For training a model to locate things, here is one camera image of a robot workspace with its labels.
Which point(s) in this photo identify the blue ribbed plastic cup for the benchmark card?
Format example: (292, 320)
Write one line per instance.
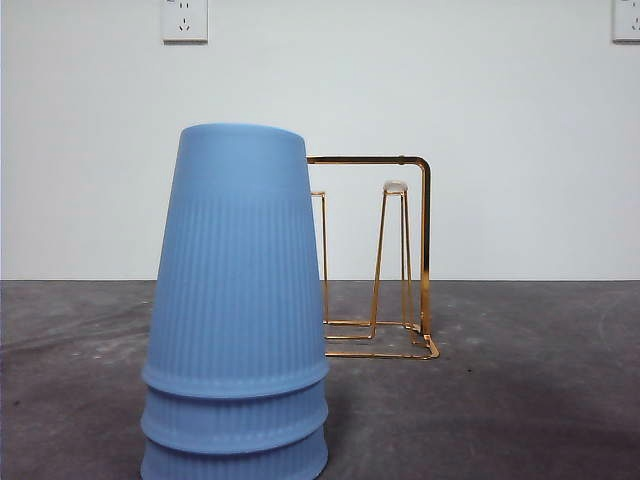
(235, 462)
(235, 260)
(235, 417)

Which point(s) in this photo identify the white wall socket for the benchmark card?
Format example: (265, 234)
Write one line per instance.
(185, 22)
(627, 20)

